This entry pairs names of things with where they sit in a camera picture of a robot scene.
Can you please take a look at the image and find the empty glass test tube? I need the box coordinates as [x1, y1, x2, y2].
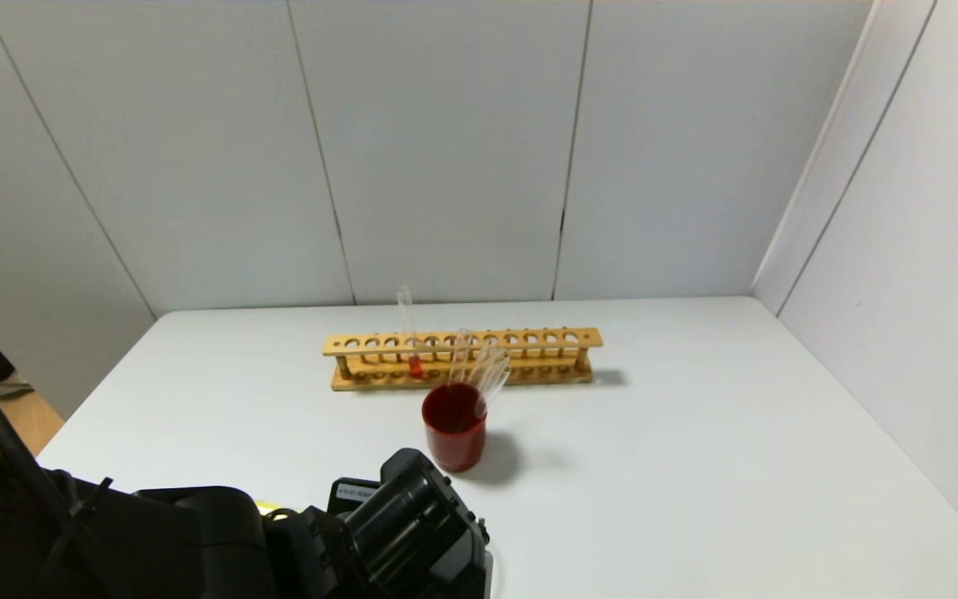
[467, 343, 503, 399]
[474, 356, 513, 421]
[448, 329, 475, 390]

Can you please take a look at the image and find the red plastic cup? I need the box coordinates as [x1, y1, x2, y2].
[422, 383, 488, 473]

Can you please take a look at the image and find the wooden test tube rack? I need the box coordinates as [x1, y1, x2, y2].
[323, 327, 604, 392]

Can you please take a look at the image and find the test tube with red pigment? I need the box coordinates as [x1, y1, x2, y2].
[398, 286, 424, 379]

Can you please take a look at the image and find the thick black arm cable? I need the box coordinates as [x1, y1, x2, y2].
[0, 354, 72, 533]

